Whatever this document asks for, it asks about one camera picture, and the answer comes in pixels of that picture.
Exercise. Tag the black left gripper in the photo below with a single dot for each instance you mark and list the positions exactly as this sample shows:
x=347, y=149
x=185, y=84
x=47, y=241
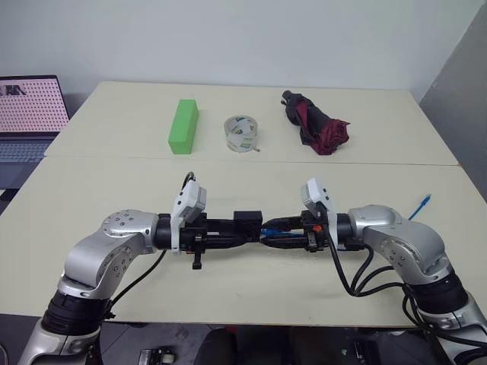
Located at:
x=192, y=237

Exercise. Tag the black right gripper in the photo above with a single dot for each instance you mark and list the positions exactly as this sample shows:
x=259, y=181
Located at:
x=316, y=239

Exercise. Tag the small black box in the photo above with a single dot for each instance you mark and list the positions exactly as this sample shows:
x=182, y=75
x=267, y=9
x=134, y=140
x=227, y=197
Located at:
x=248, y=220

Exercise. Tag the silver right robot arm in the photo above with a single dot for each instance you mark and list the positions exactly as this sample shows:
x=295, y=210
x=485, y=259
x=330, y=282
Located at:
x=399, y=235

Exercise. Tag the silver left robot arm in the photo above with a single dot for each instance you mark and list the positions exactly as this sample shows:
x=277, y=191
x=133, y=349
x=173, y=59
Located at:
x=114, y=235

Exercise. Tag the clear packing tape roll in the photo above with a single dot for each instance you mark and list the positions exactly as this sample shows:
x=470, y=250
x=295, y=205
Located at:
x=241, y=140

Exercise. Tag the folded black and red umbrella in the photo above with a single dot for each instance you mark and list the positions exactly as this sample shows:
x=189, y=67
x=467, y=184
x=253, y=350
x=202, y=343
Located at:
x=323, y=133

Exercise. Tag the green rectangular block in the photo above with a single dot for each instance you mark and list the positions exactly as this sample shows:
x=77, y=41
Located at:
x=183, y=125

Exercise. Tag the black device with white part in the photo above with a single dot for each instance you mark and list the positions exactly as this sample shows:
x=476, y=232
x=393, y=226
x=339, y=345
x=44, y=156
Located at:
x=158, y=357

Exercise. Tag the open grey laptop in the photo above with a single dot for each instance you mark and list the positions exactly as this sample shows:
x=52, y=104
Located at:
x=26, y=110

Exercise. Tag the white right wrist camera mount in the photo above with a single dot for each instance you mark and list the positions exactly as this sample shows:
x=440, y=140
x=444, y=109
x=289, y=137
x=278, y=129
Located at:
x=316, y=194

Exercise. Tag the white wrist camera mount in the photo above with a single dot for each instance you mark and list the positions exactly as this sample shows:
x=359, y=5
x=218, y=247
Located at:
x=316, y=194
x=190, y=197

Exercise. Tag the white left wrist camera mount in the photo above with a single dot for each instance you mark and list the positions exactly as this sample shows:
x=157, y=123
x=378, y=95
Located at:
x=190, y=197

